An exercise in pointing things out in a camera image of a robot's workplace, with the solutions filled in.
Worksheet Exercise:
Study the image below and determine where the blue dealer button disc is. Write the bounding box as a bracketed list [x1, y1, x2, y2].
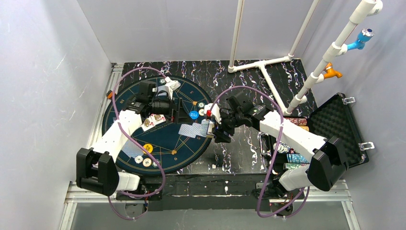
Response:
[189, 110, 200, 120]

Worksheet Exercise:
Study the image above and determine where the blue backed card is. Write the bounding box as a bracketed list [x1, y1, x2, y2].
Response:
[178, 123, 198, 138]

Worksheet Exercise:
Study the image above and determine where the playing card deck box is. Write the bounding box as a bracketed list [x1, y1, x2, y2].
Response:
[206, 121, 217, 138]

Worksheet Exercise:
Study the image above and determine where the queen of hearts card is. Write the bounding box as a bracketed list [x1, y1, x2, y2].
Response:
[141, 117, 155, 132]

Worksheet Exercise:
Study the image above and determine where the yellow dealer button disc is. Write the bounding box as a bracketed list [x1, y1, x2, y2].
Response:
[143, 144, 153, 153]

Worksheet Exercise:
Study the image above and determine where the white chip mat bottom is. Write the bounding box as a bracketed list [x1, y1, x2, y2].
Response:
[134, 155, 144, 164]

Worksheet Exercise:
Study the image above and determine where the yellow chip mat bottom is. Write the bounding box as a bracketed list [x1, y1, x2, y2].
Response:
[142, 158, 152, 167]

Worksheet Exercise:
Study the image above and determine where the king of hearts card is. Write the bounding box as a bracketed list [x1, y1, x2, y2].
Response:
[150, 114, 166, 126]

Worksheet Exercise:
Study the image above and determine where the blue backed card mat bottom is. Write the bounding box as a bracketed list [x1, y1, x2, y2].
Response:
[122, 140, 144, 158]

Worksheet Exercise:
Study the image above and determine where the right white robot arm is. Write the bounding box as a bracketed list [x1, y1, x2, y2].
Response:
[204, 92, 349, 193]

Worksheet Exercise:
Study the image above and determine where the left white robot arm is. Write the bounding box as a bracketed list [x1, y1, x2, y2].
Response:
[76, 77, 191, 196]

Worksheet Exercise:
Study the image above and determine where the round dark blue poker mat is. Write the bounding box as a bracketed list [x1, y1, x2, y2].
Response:
[102, 76, 212, 175]

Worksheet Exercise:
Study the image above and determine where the white chip stack in case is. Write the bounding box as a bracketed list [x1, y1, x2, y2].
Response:
[273, 143, 291, 154]

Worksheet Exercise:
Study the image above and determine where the red chip stack in case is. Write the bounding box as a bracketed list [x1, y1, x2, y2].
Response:
[286, 117, 307, 126]

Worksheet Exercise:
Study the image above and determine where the blue chip stack in case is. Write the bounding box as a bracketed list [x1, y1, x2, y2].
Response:
[286, 154, 309, 164]

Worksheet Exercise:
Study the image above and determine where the black poker chip case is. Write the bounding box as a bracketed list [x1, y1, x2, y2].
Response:
[273, 93, 374, 174]

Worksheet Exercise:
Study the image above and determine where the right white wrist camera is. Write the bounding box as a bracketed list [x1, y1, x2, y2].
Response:
[204, 103, 221, 124]

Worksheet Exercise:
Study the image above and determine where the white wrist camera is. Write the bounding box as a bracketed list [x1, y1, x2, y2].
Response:
[204, 103, 221, 124]
[164, 77, 180, 99]

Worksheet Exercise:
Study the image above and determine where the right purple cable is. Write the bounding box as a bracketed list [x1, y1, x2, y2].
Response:
[211, 85, 310, 219]

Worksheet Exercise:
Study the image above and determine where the purple cable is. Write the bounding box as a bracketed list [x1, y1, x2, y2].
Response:
[108, 67, 169, 221]
[211, 85, 310, 219]

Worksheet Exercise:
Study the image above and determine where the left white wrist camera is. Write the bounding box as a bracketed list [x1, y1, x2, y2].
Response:
[164, 77, 180, 99]

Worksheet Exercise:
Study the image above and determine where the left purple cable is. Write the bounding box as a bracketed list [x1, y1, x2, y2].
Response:
[108, 67, 169, 221]

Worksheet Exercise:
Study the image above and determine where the orange clip on rail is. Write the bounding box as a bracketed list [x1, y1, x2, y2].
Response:
[106, 91, 113, 99]

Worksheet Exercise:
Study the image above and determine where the white pvc pipe frame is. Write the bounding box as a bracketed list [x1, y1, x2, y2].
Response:
[227, 0, 383, 115]

